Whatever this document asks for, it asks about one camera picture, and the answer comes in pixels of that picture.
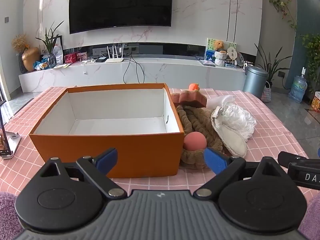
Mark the white printed bag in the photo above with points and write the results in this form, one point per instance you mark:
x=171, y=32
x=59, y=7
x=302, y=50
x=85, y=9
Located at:
x=58, y=53

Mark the white ruffled cloth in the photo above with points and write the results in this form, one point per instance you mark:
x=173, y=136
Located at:
x=241, y=122

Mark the white phone stand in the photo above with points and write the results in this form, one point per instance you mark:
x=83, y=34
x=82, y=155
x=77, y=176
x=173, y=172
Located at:
x=15, y=142

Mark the stacked patterned bowls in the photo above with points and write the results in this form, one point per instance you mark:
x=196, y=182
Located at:
x=220, y=58

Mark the white marble tv cabinet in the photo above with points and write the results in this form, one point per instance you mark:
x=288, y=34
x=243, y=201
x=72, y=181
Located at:
x=162, y=72

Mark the small black box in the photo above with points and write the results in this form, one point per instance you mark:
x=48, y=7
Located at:
x=101, y=59

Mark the gold vase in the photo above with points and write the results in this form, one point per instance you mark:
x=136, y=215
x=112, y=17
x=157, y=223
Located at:
x=31, y=58

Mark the yellow orange box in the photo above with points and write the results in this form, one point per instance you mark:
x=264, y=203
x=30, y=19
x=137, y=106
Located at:
x=316, y=102

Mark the brick red sponge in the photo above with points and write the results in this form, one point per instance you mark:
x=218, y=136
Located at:
x=190, y=97

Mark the flat book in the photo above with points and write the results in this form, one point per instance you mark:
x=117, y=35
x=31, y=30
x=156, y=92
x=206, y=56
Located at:
x=207, y=62

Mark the hanging ivy plant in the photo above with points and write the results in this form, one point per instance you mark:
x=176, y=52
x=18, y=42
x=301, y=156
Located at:
x=282, y=6

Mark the green plant in glass vase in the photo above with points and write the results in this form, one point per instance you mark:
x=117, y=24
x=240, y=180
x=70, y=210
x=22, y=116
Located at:
x=51, y=61

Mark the smartphone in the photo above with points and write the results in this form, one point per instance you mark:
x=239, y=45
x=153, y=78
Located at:
x=3, y=137

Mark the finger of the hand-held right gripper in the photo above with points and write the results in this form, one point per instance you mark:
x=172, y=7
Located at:
x=286, y=158

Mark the dried flowers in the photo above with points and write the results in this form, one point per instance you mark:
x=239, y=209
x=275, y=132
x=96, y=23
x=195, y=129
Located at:
x=20, y=42

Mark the round hand fan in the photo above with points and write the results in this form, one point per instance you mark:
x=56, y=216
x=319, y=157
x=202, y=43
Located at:
x=231, y=52

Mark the yellow paper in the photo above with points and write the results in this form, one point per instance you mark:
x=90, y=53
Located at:
x=61, y=66

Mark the orange crocheted ball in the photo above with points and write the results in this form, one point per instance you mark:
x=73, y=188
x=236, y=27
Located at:
x=194, y=87

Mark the cream plush pad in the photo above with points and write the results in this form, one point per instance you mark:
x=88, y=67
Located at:
x=232, y=142

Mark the orange cardboard box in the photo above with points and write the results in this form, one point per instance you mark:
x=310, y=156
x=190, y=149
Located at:
x=140, y=155

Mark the white router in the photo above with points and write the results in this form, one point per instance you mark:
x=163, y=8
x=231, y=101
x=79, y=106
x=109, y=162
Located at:
x=114, y=60

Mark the brown braided knit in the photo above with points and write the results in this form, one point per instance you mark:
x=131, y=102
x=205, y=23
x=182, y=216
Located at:
x=197, y=120

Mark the black television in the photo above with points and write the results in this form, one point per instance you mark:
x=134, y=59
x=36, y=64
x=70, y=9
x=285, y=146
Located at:
x=120, y=5

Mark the leafy green plant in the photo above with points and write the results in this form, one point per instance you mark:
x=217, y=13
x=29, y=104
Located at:
x=312, y=52

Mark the woven basket bag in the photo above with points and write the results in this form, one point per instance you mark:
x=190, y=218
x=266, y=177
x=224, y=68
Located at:
x=266, y=95

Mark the blue water bottle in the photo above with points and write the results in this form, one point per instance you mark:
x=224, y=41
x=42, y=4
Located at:
x=298, y=88

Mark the long leaf potted plant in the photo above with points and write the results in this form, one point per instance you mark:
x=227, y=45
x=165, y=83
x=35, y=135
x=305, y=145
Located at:
x=271, y=65

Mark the black white figurine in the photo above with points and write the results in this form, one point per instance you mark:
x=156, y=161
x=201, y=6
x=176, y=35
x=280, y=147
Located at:
x=245, y=65

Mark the silver trash can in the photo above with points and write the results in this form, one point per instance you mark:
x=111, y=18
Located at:
x=253, y=82

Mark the decorative plate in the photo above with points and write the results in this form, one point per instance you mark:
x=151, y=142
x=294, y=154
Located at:
x=240, y=59

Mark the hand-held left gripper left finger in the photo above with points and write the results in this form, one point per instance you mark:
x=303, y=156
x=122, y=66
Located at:
x=108, y=158

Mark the purple fuzzy cloth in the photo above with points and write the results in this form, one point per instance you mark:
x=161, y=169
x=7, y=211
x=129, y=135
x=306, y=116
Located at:
x=312, y=217
x=7, y=215

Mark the red box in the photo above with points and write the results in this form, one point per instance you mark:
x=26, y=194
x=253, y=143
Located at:
x=70, y=58

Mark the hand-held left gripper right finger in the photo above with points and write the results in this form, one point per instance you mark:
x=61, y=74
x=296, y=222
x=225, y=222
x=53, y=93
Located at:
x=216, y=161

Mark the pink box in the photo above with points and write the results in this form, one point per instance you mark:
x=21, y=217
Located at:
x=81, y=56

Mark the snack bag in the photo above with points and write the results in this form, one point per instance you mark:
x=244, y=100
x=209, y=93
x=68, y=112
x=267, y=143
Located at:
x=41, y=65

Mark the pink ball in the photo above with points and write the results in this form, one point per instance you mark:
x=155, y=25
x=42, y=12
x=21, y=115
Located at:
x=195, y=141

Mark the brown plush toy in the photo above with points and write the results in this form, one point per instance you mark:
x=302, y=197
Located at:
x=218, y=45

